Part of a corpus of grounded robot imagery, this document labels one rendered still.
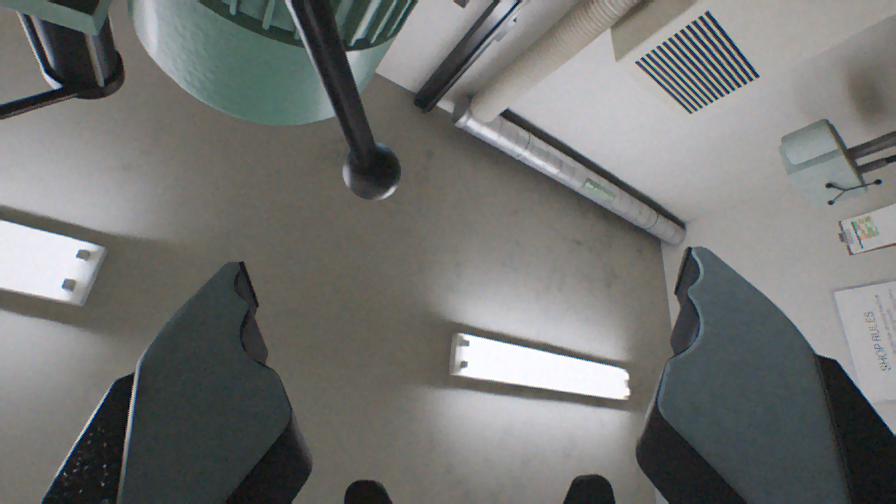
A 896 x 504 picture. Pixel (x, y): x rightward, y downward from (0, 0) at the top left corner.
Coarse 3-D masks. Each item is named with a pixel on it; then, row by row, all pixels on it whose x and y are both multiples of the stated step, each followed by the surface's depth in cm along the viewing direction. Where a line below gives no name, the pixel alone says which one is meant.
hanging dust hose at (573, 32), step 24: (600, 0) 132; (624, 0) 129; (576, 24) 142; (600, 24) 138; (528, 48) 162; (552, 48) 153; (576, 48) 150; (504, 72) 173; (528, 72) 165; (552, 72) 165; (480, 96) 186; (504, 96) 179
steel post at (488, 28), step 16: (496, 0) 148; (512, 0) 144; (528, 0) 143; (480, 16) 158; (496, 16) 151; (512, 16) 150; (480, 32) 158; (496, 32) 155; (464, 48) 166; (480, 48) 163; (448, 64) 175; (464, 64) 172; (432, 80) 186; (448, 80) 184; (416, 96) 201; (432, 96) 194
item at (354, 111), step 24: (288, 0) 12; (312, 0) 12; (312, 24) 12; (336, 24) 13; (312, 48) 13; (336, 48) 14; (336, 72) 15; (336, 96) 16; (360, 120) 18; (360, 144) 19; (360, 168) 21; (384, 168) 21; (360, 192) 22; (384, 192) 22
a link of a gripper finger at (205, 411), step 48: (240, 288) 10; (192, 336) 8; (240, 336) 8; (144, 384) 7; (192, 384) 7; (240, 384) 7; (144, 432) 6; (192, 432) 6; (240, 432) 6; (288, 432) 6; (144, 480) 5; (192, 480) 5; (240, 480) 5; (288, 480) 6
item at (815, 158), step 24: (792, 144) 153; (816, 144) 147; (840, 144) 149; (864, 144) 152; (888, 144) 146; (792, 168) 162; (816, 168) 155; (840, 168) 154; (864, 168) 164; (816, 192) 172; (840, 192) 170; (864, 192) 168
